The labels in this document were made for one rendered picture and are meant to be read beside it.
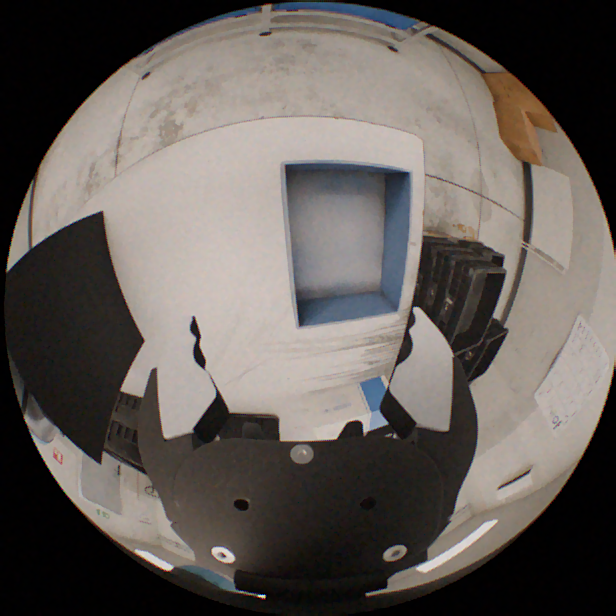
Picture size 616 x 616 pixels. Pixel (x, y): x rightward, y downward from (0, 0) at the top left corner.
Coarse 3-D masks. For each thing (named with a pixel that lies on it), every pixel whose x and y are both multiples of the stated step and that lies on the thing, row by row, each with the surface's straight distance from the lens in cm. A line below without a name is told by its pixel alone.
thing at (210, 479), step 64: (256, 448) 6; (320, 448) 6; (384, 448) 6; (192, 512) 6; (256, 512) 6; (320, 512) 5; (384, 512) 6; (256, 576) 6; (320, 576) 6; (384, 576) 6
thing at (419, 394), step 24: (408, 336) 10; (432, 336) 10; (408, 360) 9; (432, 360) 9; (408, 384) 8; (432, 384) 8; (384, 408) 8; (408, 408) 7; (432, 408) 8; (408, 432) 8
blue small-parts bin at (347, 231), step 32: (320, 160) 22; (288, 192) 28; (320, 192) 28; (352, 192) 29; (384, 192) 31; (288, 224) 21; (320, 224) 28; (352, 224) 30; (384, 224) 32; (288, 256) 22; (320, 256) 30; (352, 256) 31; (384, 256) 32; (320, 288) 31; (352, 288) 33; (384, 288) 33; (320, 320) 27; (352, 320) 28
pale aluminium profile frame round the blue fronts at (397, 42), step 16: (240, 16) 150; (256, 16) 150; (272, 16) 151; (336, 16) 153; (352, 16) 156; (192, 32) 156; (224, 32) 161; (368, 32) 167; (400, 32) 164; (416, 32) 165; (160, 48) 164; (128, 64) 172; (144, 64) 188
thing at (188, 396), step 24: (192, 336) 11; (168, 360) 10; (192, 360) 9; (168, 384) 9; (192, 384) 8; (168, 408) 8; (192, 408) 8; (216, 408) 8; (168, 432) 8; (192, 432) 8; (216, 432) 8
